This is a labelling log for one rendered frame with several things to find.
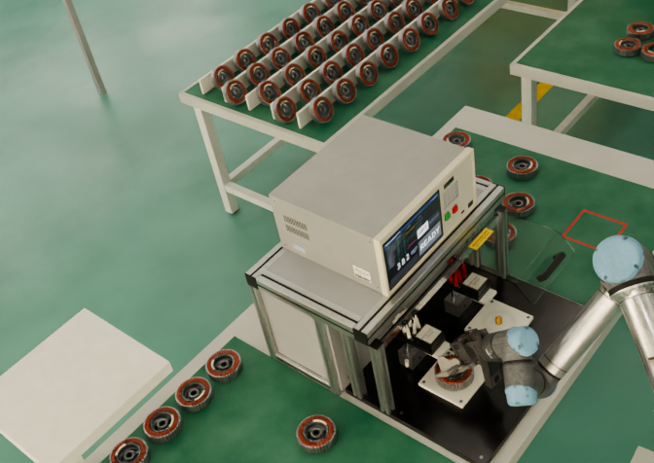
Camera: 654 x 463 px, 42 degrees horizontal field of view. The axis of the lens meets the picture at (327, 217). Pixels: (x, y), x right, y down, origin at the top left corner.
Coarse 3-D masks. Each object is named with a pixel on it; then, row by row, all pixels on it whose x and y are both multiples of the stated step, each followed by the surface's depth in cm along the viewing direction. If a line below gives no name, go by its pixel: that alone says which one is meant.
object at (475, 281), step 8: (472, 272) 257; (448, 280) 259; (464, 280) 255; (472, 280) 254; (480, 280) 254; (488, 280) 254; (456, 288) 256; (464, 288) 254; (472, 288) 252; (480, 288) 251; (488, 288) 255; (472, 296) 253; (480, 296) 252; (488, 296) 254
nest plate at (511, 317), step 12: (492, 300) 266; (480, 312) 263; (492, 312) 262; (504, 312) 261; (516, 312) 260; (468, 324) 260; (480, 324) 259; (492, 324) 258; (504, 324) 258; (516, 324) 257; (528, 324) 257
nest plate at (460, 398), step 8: (448, 352) 253; (432, 368) 250; (480, 368) 247; (424, 376) 248; (432, 376) 247; (480, 376) 244; (424, 384) 246; (432, 384) 245; (472, 384) 243; (480, 384) 243; (432, 392) 244; (440, 392) 243; (448, 392) 242; (456, 392) 242; (464, 392) 241; (472, 392) 241; (448, 400) 241; (456, 400) 240; (464, 400) 239
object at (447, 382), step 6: (438, 366) 245; (438, 372) 243; (468, 372) 242; (438, 378) 242; (444, 378) 241; (450, 378) 241; (456, 378) 241; (462, 378) 240; (468, 378) 241; (438, 384) 244; (444, 384) 241; (450, 384) 240; (456, 384) 240; (462, 384) 240; (468, 384) 242; (450, 390) 242; (456, 390) 241
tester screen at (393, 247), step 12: (432, 204) 230; (420, 216) 227; (408, 228) 224; (432, 228) 234; (396, 240) 221; (408, 240) 226; (384, 252) 218; (396, 252) 223; (408, 252) 228; (396, 264) 225
